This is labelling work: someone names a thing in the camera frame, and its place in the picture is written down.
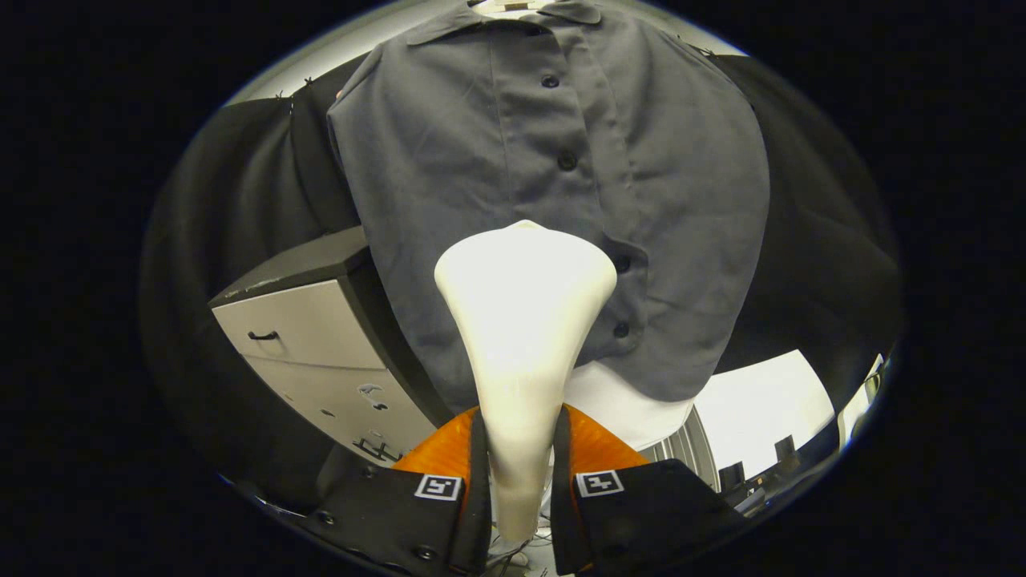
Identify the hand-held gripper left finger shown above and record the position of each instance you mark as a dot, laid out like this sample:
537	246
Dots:
479	513

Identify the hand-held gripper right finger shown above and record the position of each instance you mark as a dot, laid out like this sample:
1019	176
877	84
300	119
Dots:
561	513

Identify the white garment steamer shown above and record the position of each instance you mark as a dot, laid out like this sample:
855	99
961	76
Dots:
521	320

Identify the grey button shirt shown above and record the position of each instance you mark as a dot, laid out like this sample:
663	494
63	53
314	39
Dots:
449	200

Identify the white mannequin torso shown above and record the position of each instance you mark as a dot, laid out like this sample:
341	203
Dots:
625	409

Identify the grey metal panel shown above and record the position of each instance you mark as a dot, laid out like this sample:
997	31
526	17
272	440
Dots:
681	457

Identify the white table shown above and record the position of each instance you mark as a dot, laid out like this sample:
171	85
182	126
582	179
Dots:
761	409

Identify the grey drawer cabinet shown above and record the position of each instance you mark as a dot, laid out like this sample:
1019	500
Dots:
321	344

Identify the small black box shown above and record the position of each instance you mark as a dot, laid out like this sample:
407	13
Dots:
785	448

